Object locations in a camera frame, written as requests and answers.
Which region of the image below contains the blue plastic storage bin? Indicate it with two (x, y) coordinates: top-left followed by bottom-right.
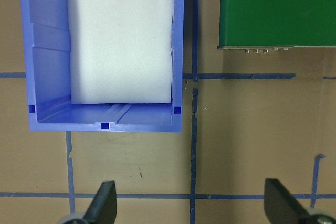
(18, 0), (186, 133)

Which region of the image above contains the green conveyor belt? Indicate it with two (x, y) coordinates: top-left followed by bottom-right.
(217, 0), (336, 54)

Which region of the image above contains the white foam pad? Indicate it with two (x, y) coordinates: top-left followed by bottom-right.
(66, 0), (175, 105)

